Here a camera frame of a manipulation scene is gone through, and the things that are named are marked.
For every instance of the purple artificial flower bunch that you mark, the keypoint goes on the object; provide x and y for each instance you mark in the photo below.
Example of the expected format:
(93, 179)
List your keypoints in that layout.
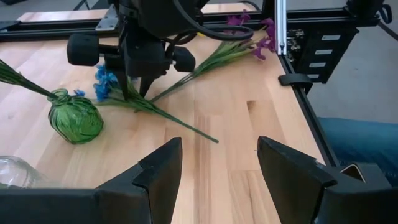
(224, 54)

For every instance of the clear glass vase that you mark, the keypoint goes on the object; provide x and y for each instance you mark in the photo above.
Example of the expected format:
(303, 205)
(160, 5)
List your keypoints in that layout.
(15, 171)

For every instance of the blue artificial flower bunch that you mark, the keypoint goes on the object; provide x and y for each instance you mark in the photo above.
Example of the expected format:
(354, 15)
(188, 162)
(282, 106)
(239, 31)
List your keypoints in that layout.
(104, 84)
(18, 79)

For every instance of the silver aluminium extrusion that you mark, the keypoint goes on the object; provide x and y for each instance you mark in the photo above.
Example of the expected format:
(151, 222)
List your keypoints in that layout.
(280, 25)

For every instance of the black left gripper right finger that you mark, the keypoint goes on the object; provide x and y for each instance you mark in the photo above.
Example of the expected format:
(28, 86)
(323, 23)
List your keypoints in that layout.
(311, 199)

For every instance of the person's leg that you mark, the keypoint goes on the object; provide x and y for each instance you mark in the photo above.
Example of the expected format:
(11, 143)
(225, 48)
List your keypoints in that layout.
(363, 140)

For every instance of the black table clamp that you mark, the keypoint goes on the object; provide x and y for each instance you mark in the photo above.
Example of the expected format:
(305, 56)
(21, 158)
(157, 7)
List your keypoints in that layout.
(295, 81)

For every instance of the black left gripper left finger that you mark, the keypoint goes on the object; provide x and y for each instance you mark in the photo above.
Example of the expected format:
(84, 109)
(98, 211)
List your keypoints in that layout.
(124, 202)

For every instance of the silver corner bracket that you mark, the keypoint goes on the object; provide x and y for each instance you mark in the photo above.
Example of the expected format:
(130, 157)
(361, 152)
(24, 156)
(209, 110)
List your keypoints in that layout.
(107, 21)

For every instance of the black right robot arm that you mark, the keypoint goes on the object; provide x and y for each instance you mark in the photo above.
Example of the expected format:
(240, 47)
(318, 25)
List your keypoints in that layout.
(149, 12)

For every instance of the black aluminium table frame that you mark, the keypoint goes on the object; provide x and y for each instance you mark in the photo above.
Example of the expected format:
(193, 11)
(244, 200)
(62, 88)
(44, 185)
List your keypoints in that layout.
(46, 29)

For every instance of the green glass vase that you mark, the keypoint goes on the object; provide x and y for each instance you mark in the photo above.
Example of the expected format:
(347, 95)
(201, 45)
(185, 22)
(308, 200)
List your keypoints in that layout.
(77, 121)

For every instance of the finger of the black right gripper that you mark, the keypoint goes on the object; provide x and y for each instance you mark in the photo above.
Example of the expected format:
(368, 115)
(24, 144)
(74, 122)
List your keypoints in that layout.
(146, 85)
(123, 85)

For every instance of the black box silver labels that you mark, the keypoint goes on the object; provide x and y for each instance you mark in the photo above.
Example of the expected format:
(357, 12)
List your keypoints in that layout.
(342, 62)

